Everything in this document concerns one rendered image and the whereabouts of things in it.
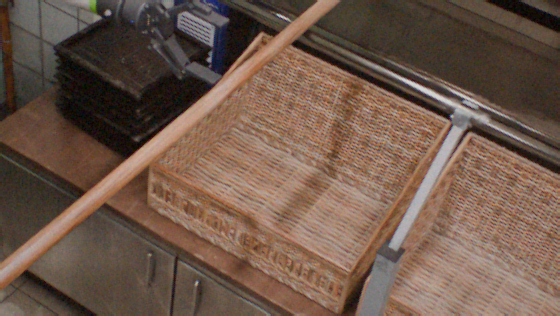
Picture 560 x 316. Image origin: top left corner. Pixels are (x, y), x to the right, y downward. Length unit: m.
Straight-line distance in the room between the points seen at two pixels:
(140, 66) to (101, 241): 0.46
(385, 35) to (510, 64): 0.31
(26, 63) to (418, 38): 1.47
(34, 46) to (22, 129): 0.68
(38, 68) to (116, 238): 0.96
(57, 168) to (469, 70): 1.04
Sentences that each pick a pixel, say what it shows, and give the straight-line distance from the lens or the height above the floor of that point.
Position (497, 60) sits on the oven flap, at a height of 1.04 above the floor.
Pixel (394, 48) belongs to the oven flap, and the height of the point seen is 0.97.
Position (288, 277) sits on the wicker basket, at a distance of 2.24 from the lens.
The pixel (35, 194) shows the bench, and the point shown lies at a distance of 2.61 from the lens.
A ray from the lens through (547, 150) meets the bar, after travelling 1.86.
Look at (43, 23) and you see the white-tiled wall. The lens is 3.14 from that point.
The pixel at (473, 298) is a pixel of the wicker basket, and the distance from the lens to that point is 2.34.
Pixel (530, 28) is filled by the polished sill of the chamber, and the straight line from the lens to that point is 2.19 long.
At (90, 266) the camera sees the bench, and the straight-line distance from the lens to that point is 2.64.
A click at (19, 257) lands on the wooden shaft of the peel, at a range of 1.46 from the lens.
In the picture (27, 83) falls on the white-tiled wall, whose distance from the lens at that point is 3.36.
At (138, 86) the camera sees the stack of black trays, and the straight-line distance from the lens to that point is 2.38.
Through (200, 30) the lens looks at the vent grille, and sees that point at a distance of 2.64.
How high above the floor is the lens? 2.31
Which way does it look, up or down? 42 degrees down
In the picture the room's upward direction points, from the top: 10 degrees clockwise
